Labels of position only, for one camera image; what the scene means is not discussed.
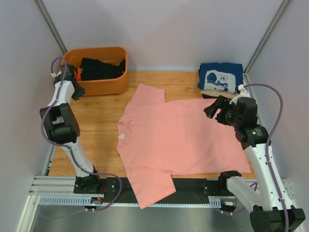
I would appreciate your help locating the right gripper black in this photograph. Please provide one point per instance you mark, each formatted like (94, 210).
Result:
(218, 103)

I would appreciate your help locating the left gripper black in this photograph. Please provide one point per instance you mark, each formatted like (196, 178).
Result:
(80, 93)

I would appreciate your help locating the orange plastic basket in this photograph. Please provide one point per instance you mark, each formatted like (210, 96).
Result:
(113, 55)

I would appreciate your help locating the pink t shirt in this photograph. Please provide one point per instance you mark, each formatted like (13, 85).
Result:
(159, 139)

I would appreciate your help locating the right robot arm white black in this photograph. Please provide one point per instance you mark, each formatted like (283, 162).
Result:
(271, 210)

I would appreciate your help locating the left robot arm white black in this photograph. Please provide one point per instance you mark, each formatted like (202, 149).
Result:
(60, 127)

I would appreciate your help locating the orange garment in basket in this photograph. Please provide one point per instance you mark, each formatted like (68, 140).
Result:
(78, 73)

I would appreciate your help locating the folded black t shirt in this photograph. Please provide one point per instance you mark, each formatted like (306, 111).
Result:
(214, 83)

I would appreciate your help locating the folded beige t shirt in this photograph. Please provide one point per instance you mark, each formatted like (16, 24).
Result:
(209, 94)

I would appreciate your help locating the black garment in basket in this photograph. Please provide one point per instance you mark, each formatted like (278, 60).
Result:
(94, 69)

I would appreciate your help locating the folded navy printed t shirt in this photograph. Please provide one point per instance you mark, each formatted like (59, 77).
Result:
(233, 68)

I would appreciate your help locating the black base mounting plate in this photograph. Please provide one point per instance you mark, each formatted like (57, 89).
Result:
(188, 191)

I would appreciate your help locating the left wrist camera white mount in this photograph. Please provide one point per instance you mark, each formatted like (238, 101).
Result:
(54, 74)

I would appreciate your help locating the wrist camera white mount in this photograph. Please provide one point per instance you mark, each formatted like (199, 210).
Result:
(241, 92)
(54, 74)

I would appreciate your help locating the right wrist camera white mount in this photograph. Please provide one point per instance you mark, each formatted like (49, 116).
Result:
(241, 92)

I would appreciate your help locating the aluminium frame rail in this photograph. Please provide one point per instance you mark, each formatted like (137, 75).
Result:
(63, 185)

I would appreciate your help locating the white slotted cable duct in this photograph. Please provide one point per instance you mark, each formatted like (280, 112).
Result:
(89, 201)

